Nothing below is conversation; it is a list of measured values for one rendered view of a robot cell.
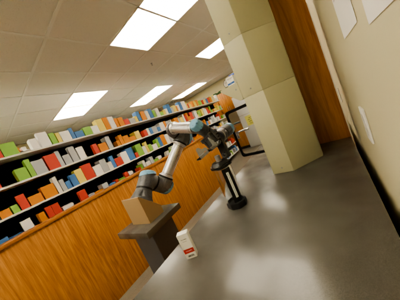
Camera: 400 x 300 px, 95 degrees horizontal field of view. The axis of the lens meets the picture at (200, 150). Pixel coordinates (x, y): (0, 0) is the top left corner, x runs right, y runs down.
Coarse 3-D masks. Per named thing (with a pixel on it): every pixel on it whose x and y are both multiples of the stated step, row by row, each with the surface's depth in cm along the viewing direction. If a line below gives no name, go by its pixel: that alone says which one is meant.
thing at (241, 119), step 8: (232, 112) 145; (240, 112) 140; (248, 112) 136; (232, 120) 147; (240, 120) 143; (248, 120) 138; (240, 128) 145; (248, 128) 141; (240, 136) 148; (248, 136) 144; (256, 136) 139; (240, 144) 151; (248, 144) 146; (256, 144) 142; (248, 152) 149
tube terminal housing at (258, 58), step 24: (264, 24) 94; (240, 48) 94; (264, 48) 94; (240, 72) 98; (264, 72) 95; (288, 72) 97; (264, 96) 96; (288, 96) 98; (264, 120) 100; (288, 120) 99; (264, 144) 104; (288, 144) 99; (312, 144) 102; (288, 168) 102
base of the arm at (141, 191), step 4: (136, 188) 126; (140, 188) 124; (144, 188) 124; (148, 188) 126; (136, 192) 122; (140, 192) 122; (144, 192) 122; (148, 192) 124; (132, 196) 121; (136, 196) 120; (140, 196) 119; (144, 196) 120; (148, 196) 122; (148, 200) 121; (152, 200) 125
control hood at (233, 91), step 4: (236, 84) 101; (228, 88) 105; (232, 88) 103; (236, 88) 102; (224, 92) 107; (228, 92) 105; (232, 92) 104; (236, 92) 103; (240, 92) 102; (232, 96) 105; (236, 96) 104; (240, 96) 102; (240, 100) 103
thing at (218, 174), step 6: (228, 162) 84; (210, 168) 88; (222, 168) 84; (216, 174) 87; (222, 174) 85; (234, 174) 87; (222, 180) 86; (222, 186) 87; (228, 192) 86; (240, 192) 87; (228, 198) 87
